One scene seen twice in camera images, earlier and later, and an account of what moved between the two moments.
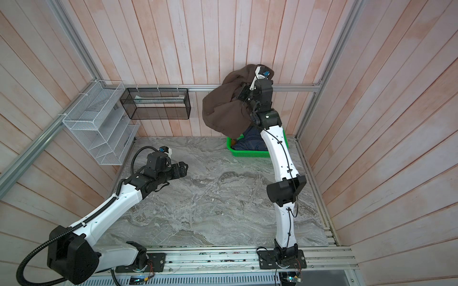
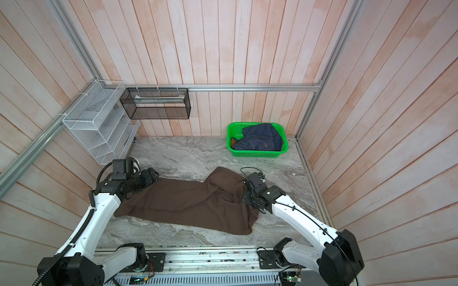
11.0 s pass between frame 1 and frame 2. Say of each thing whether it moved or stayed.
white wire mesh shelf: stayed
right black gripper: moved
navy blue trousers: stayed
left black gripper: moved
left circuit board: stayed
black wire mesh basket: stayed
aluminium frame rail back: stayed
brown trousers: moved
